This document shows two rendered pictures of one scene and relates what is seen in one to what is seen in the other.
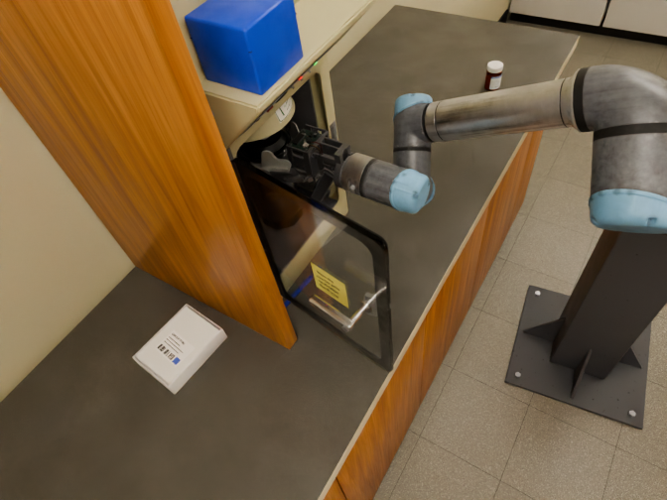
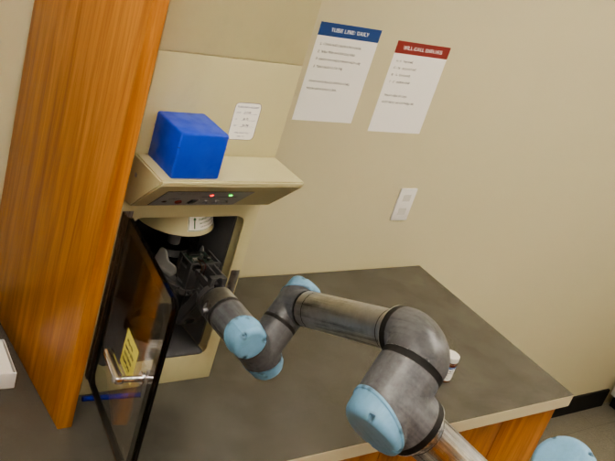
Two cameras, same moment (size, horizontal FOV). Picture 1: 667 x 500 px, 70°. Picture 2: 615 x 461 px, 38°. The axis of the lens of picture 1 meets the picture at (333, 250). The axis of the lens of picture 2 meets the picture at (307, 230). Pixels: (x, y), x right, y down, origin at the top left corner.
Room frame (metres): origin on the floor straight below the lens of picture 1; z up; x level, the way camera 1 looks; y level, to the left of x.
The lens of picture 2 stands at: (-0.84, -0.40, 2.14)
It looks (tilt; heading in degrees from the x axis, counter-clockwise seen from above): 24 degrees down; 8
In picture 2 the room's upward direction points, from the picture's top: 18 degrees clockwise
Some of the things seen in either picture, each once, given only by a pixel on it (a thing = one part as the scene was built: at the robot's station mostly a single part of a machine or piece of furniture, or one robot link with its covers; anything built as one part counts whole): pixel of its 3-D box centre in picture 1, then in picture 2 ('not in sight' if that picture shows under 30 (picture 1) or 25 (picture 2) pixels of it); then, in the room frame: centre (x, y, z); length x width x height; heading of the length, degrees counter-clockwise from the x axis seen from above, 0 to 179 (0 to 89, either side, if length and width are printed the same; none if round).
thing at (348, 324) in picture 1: (338, 306); (123, 367); (0.41, 0.01, 1.20); 0.10 x 0.05 x 0.03; 40
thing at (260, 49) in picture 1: (247, 38); (188, 144); (0.63, 0.06, 1.56); 0.10 x 0.10 x 0.09; 50
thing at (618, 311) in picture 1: (617, 289); not in sight; (0.74, -0.89, 0.45); 0.48 x 0.48 x 0.90; 57
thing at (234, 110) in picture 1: (297, 67); (216, 190); (0.69, 0.00, 1.46); 0.32 x 0.11 x 0.10; 140
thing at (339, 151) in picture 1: (322, 159); (201, 281); (0.72, -0.01, 1.24); 0.12 x 0.08 x 0.09; 50
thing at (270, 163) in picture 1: (268, 161); (161, 259); (0.75, 0.09, 1.24); 0.09 x 0.03 x 0.06; 74
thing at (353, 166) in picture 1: (357, 175); (218, 306); (0.67, -0.07, 1.24); 0.08 x 0.05 x 0.08; 140
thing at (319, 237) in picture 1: (319, 275); (127, 347); (0.49, 0.03, 1.19); 0.30 x 0.01 x 0.40; 40
